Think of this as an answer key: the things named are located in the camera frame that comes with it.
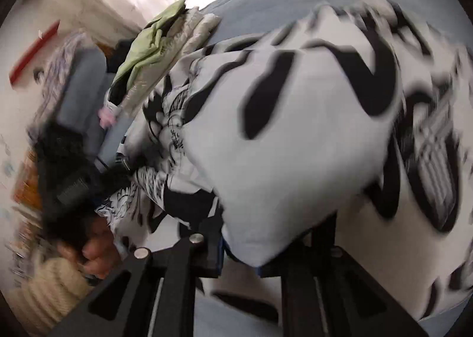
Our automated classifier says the cream knit sweater sleeve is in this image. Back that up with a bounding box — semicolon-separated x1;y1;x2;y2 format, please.
7;257;92;336

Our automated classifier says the green folded garment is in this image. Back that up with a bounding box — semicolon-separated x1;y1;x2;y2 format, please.
107;0;186;106

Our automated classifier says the purple patterned blanket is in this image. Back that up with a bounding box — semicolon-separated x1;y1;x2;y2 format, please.
26;29;94;143

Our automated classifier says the red paper wall strip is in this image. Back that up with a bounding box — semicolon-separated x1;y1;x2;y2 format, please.
9;20;61;86

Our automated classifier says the black garment at headboard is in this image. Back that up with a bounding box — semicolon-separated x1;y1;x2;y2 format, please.
107;38;134;74

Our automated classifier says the person's left hand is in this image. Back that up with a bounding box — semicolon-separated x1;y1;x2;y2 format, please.
57;217;122;279

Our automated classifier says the beige folded garment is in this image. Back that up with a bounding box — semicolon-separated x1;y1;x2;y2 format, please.
104;7;221;115

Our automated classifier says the black white graffiti print garment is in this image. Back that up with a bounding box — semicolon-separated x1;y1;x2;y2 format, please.
97;0;472;320

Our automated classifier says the pink small cloth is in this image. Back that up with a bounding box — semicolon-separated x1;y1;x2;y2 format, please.
98;106;117;130

